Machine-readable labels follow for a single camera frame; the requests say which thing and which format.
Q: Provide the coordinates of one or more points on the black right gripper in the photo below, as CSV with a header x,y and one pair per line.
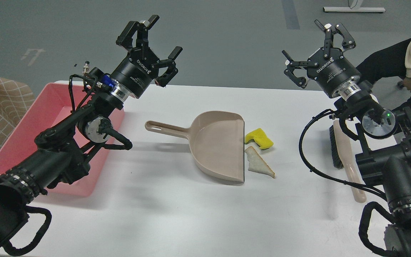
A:
x,y
332,71

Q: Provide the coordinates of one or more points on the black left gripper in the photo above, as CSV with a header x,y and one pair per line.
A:
x,y
138,69

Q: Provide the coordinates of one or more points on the beige hand brush black bristles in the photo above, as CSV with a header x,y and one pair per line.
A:
x,y
344,153

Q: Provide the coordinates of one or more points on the yellow green sponge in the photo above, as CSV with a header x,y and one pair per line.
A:
x,y
260,138

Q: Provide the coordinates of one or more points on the beige plastic dustpan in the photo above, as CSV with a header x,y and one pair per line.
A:
x,y
216,141

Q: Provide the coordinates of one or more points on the white bread slice piece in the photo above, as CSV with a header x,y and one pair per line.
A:
x,y
257,164

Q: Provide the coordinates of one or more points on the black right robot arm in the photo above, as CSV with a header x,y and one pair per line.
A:
x,y
384,136

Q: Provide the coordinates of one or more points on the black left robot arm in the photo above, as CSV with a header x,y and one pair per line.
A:
x,y
65,150

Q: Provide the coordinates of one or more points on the pink plastic bin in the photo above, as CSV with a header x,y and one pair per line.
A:
x,y
49,108

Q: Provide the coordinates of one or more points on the white desk leg base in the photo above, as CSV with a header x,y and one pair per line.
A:
x,y
355,7

